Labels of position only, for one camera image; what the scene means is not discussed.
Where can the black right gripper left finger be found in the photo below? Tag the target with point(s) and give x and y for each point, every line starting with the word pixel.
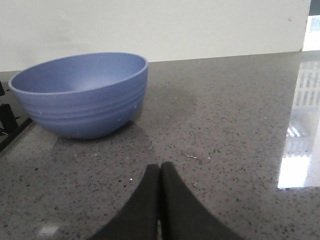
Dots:
pixel 138 218

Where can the blue plastic bowl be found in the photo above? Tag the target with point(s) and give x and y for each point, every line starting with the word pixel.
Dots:
pixel 84 96

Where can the black glass gas stove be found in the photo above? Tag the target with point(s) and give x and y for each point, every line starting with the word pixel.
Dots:
pixel 13 118

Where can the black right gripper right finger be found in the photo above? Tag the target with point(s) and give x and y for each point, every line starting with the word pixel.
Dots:
pixel 183 217

